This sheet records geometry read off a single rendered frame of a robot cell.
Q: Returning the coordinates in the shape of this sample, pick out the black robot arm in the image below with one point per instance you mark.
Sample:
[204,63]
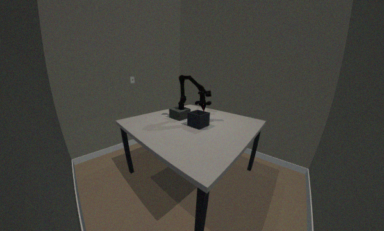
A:
[202,92]

